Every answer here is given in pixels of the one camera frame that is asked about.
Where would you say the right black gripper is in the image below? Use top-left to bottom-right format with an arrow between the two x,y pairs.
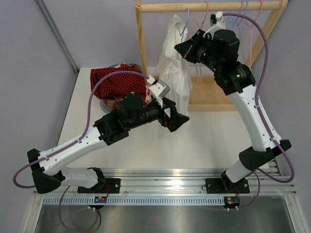
175,30 -> 221,74

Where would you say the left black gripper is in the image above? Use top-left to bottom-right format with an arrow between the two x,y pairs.
126,96 -> 189,131

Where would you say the light blue hanger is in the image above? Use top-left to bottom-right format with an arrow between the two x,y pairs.
227,0 -> 244,29
177,8 -> 190,42
236,0 -> 249,28

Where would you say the white ruffled garment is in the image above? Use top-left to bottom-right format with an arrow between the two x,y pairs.
156,14 -> 194,135

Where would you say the dark red dotted garment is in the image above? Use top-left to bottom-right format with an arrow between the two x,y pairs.
90,63 -> 146,100

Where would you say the red plaid garment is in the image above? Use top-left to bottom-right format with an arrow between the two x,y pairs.
103,98 -> 124,111

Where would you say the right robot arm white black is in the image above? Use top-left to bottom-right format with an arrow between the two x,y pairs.
174,29 -> 292,192

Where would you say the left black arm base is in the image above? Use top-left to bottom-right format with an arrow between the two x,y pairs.
77,178 -> 121,194

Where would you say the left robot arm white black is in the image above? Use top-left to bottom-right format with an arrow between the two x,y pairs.
27,94 -> 190,194

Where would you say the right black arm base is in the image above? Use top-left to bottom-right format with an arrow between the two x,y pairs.
205,178 -> 250,194

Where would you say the wooden clothes rack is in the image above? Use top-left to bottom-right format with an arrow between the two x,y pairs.
135,0 -> 288,111

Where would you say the teal plastic basin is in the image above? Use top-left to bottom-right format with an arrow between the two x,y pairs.
100,100 -> 114,114

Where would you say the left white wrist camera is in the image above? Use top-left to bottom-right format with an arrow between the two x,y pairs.
147,75 -> 170,108

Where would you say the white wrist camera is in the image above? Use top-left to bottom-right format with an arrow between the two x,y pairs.
147,75 -> 170,108
203,11 -> 226,39

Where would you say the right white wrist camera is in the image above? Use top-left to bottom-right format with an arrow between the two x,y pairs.
203,11 -> 226,39

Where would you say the aluminium mounting rail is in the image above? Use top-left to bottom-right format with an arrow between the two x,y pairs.
33,167 -> 298,196

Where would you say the white slotted cable duct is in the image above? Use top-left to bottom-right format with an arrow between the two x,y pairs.
42,196 -> 225,206

